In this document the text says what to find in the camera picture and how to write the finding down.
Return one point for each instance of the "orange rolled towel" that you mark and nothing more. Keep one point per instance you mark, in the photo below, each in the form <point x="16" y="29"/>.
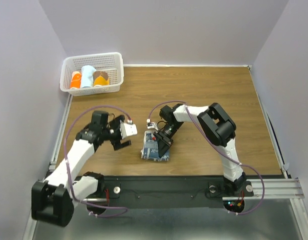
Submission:
<point x="75" y="80"/>

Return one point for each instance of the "light blue rolled towel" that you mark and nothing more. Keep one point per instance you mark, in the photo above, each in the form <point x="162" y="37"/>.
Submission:
<point x="87" y="79"/>

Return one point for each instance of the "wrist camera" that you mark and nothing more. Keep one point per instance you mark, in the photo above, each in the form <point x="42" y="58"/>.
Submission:
<point x="128" y="129"/>
<point x="151" y="125"/>

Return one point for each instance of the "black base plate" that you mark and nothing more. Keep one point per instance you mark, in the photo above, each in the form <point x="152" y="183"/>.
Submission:
<point x="164" y="192"/>

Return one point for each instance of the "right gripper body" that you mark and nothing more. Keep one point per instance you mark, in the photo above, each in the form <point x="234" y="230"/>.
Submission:
<point x="167" y="133"/>

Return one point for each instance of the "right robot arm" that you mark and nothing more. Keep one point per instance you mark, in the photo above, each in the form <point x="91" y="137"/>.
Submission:
<point x="217" y="127"/>

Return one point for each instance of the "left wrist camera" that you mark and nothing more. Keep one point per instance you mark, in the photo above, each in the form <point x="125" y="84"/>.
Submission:
<point x="128" y="129"/>

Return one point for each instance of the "aluminium frame rail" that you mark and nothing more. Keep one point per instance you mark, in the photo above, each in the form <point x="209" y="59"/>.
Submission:
<point x="263" y="188"/>

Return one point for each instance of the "blue white patterned towel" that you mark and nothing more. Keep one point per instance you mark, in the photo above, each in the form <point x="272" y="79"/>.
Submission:
<point x="150" y="148"/>

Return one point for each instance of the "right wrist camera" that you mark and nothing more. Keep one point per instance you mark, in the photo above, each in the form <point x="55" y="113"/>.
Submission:
<point x="151" y="125"/>

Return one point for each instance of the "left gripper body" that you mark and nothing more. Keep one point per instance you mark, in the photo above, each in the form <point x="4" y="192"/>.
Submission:
<point x="113" y="133"/>

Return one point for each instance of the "white plastic basket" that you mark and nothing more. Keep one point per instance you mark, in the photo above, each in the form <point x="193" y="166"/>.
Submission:
<point x="110" y="63"/>

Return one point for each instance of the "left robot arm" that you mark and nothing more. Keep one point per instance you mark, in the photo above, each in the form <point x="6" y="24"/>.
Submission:
<point x="54" y="199"/>

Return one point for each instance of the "yellow brown rolled towel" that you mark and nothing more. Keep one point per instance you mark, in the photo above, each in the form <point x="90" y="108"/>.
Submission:
<point x="101" y="78"/>

